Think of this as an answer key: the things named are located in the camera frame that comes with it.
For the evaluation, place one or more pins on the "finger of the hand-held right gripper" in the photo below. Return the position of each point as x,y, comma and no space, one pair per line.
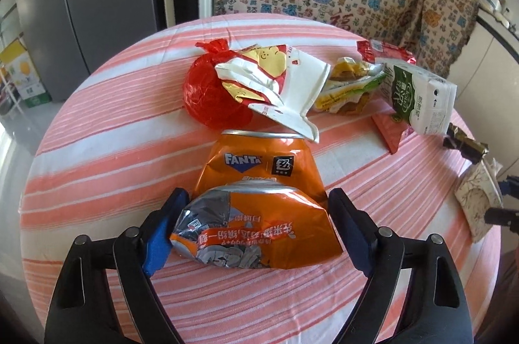
510,186
502,218

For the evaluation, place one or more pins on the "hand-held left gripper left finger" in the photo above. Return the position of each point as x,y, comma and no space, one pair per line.
160,242

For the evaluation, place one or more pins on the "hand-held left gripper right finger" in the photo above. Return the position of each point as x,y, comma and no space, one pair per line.
357,234

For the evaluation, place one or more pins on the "crushed orange soda can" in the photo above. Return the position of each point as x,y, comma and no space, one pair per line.
259,165
284,238

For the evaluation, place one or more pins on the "yellow snack wrapper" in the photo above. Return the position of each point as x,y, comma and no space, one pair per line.
348,92

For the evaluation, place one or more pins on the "red plastic bag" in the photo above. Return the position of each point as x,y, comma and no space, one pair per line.
202,92

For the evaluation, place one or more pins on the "white patterned paper bag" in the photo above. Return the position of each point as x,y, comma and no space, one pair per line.
478,198

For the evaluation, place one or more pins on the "gold black candy wrapper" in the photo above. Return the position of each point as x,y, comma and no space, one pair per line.
466,145

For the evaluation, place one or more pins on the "pink striped tablecloth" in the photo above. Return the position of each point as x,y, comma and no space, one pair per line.
101,165

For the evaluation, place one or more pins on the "red triangular wrapper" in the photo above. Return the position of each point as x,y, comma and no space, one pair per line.
391,135

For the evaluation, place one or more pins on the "green white milk carton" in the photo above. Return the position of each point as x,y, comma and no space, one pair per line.
421,100

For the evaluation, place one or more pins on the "torn white paper bag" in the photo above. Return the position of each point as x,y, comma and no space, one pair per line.
300,84

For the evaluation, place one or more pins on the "small printed cloth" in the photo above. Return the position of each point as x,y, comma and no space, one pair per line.
442,23

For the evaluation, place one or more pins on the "yellow green cardboard box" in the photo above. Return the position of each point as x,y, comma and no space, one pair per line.
24,76

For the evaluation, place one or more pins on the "grey refrigerator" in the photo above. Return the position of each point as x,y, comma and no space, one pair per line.
101,3

